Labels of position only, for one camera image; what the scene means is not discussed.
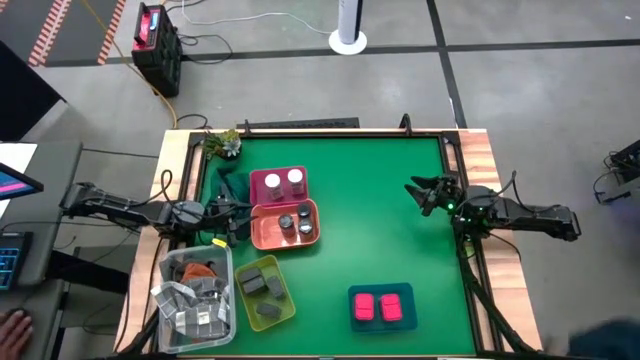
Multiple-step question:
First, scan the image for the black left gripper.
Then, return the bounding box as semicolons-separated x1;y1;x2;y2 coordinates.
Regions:
199;197;254;247

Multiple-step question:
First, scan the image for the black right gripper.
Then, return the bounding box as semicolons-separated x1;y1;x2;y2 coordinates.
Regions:
402;174;465;218

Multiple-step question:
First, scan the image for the white lid spice jar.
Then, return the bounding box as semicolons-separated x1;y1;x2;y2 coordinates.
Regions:
286;168;306;196
263;172;284;201

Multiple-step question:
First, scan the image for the orange plastic bin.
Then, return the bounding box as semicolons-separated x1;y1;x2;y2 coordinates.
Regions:
249;198;322;252

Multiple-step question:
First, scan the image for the magenta plastic bin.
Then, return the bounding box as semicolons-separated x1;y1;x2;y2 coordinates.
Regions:
248;165;310;207

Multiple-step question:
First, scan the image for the clear plastic storage bin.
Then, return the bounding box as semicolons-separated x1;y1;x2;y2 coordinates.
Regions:
156;243;237;355

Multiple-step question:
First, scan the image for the dark teal cloth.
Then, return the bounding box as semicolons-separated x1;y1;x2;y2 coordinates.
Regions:
202;166;254;241

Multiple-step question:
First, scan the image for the orange cloth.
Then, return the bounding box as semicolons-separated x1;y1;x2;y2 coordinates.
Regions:
180;263;219;286

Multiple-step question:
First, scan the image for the small succulent plant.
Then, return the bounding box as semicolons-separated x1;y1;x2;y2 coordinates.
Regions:
203;128;243;161

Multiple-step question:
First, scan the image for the yellow-green plastic bin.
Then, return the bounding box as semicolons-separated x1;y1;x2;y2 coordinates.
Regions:
234;254;297;333

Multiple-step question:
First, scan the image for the gray checked cloth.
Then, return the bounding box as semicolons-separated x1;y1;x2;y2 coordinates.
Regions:
151;279;232;346

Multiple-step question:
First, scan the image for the black floor strip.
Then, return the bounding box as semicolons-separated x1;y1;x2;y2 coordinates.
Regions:
235;117;361;130

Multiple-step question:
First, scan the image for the teal plastic bin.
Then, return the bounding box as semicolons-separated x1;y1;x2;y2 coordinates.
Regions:
347;282;419;334

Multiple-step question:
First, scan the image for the red black power unit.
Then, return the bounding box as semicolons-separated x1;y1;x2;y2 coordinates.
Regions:
130;2;183;99

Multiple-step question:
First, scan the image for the white stand base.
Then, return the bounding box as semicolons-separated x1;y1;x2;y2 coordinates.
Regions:
328;0;369;56

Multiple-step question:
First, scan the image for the gray desk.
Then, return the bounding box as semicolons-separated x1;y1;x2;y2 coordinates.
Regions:
0;140;131;360

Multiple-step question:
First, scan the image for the red device on crate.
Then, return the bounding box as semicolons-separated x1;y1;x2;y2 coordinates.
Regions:
131;4;166;52

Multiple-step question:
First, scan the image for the computer monitor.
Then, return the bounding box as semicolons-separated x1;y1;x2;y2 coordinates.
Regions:
0;162;45;201

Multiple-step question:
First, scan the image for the backlit keyboard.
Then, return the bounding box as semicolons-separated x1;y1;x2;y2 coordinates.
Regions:
0;230;34;292

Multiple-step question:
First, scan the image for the person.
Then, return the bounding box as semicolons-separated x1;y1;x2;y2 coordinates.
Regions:
544;314;640;360

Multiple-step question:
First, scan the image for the black cabinet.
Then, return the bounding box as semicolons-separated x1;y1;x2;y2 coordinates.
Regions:
0;39;67;143

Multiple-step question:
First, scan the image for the person's hand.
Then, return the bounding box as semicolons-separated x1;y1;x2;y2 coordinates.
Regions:
0;309;35;360

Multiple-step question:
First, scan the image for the yellow floor cable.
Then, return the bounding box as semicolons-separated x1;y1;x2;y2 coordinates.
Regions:
79;0;180;130

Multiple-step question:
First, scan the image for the black floor cable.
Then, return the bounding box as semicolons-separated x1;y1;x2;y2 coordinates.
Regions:
177;32;235;66

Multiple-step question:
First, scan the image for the black equipment with cables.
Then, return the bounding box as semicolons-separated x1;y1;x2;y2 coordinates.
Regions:
593;139;640;206

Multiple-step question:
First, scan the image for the white floor cable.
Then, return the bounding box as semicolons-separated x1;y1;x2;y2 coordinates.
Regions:
179;0;335;37

